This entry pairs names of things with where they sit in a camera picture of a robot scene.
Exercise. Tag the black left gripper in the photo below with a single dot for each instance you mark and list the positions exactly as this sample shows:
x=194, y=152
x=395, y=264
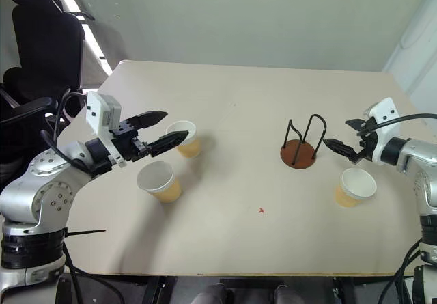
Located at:
x=128, y=145

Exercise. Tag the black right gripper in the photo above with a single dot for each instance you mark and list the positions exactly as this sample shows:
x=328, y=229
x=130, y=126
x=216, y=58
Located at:
x=368, y=136

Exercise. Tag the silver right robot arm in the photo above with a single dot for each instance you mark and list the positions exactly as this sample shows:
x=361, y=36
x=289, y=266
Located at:
x=420, y=153

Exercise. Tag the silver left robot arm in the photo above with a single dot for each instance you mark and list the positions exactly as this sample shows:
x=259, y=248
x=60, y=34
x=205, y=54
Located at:
x=44, y=188

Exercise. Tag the yellow paper cup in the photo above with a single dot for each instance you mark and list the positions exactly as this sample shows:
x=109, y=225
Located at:
x=358, y=184
x=155, y=177
x=191, y=148

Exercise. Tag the black office chair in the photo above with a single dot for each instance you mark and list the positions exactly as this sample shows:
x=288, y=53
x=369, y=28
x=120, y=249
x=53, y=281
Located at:
x=44, y=37

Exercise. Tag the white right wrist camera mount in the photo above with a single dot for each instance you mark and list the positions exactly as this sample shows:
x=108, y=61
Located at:
x=385, y=109

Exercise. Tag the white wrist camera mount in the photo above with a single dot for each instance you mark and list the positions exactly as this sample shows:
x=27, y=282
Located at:
x=385, y=109
x=99, y=112

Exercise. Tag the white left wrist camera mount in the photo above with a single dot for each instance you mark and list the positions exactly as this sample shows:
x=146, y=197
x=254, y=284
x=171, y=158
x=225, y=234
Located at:
x=99, y=112

